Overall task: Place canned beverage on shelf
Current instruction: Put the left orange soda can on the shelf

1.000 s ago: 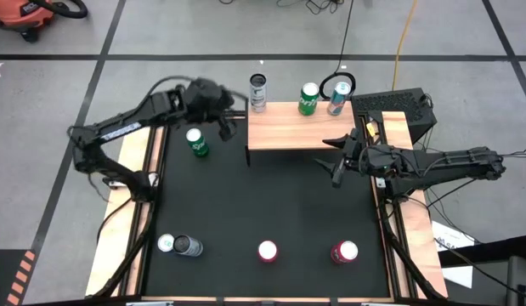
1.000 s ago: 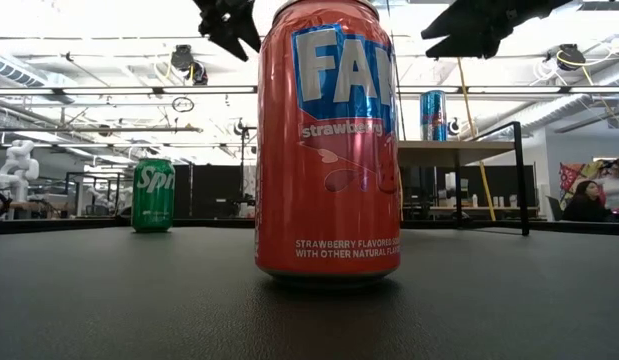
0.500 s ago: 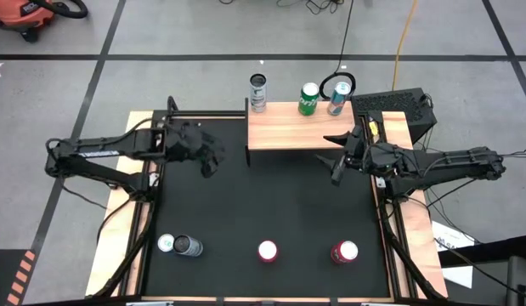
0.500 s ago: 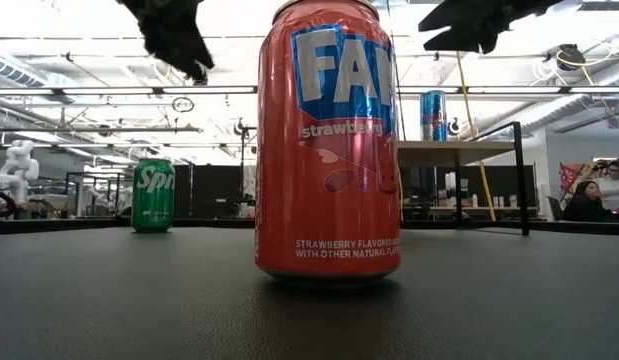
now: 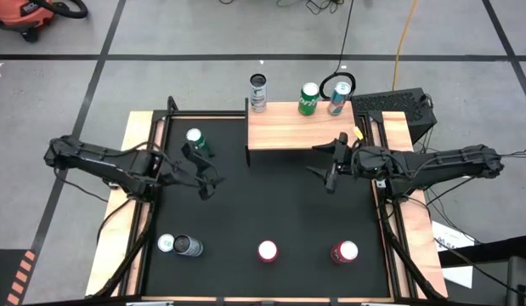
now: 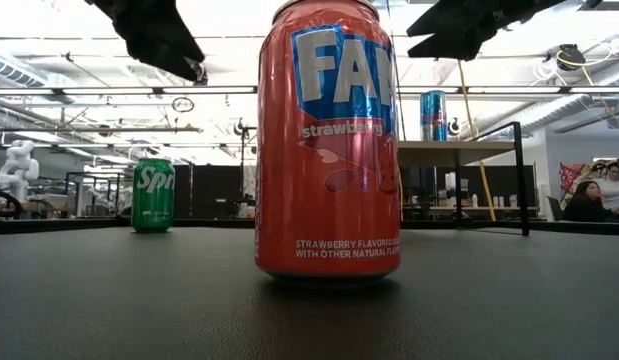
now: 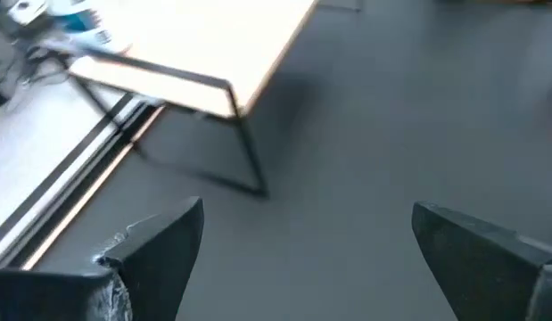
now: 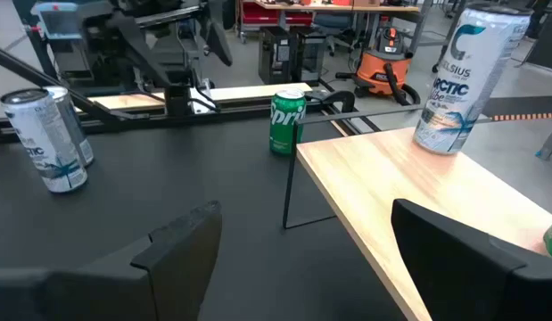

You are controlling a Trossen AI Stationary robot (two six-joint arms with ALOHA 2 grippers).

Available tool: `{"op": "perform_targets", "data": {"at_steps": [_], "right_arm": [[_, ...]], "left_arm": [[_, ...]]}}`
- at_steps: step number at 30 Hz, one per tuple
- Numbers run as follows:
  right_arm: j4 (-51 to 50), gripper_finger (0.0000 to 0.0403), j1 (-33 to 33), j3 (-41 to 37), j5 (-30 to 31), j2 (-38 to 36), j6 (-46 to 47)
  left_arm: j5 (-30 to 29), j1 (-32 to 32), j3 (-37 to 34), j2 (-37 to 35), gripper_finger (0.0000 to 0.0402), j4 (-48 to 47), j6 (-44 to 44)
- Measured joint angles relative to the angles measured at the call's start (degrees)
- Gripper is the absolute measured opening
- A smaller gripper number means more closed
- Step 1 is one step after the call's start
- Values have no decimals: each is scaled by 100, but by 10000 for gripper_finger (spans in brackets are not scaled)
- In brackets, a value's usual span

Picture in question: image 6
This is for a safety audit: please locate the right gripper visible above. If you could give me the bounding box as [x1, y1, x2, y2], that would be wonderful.
[406, 0, 565, 62]

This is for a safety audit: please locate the blue silver Red Bull can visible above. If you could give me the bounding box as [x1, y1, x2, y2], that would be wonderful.
[420, 89, 449, 143]

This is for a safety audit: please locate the green Sprite can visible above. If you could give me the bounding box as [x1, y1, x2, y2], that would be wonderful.
[130, 157, 176, 234]

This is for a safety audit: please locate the red Fanta strawberry can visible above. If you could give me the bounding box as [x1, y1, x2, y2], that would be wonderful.
[254, 0, 403, 289]

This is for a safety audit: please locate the black partition panel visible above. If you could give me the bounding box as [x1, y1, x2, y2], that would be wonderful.
[172, 164, 258, 220]

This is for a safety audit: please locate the background desk with bottles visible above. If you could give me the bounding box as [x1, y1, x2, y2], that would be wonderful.
[428, 192, 539, 220]

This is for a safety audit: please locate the person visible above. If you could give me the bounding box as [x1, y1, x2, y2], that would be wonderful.
[595, 160, 619, 202]
[561, 180, 616, 223]

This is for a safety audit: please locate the black ceiling cable reel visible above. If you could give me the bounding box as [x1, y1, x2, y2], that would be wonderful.
[188, 58, 209, 86]

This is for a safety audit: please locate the round hanging ring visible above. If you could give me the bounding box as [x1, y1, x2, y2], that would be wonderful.
[171, 96, 196, 114]

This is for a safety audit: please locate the thin black cable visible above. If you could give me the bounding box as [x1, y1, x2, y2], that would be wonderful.
[386, 0, 408, 142]

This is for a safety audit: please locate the black ceiling reel yellow cord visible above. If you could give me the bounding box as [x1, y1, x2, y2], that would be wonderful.
[555, 43, 588, 72]

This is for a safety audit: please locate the white ceiling duct pipe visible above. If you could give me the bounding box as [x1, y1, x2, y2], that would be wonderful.
[476, 59, 619, 139]

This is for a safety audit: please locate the wooden shelf with black frame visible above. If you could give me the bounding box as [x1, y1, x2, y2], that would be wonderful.
[397, 119, 531, 238]

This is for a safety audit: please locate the ribbed ceiling air duct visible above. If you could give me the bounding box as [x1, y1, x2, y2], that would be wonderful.
[0, 52, 78, 101]

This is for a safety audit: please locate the yellow cable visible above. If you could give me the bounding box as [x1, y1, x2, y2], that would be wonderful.
[449, 58, 497, 222]

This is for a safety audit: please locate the colourful wall hanging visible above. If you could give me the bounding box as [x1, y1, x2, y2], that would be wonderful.
[558, 160, 604, 201]

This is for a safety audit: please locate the black table frame rail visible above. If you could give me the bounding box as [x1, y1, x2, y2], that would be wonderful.
[0, 217, 619, 237]

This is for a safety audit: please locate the black curved hose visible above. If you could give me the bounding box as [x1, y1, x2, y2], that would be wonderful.
[0, 187, 25, 219]

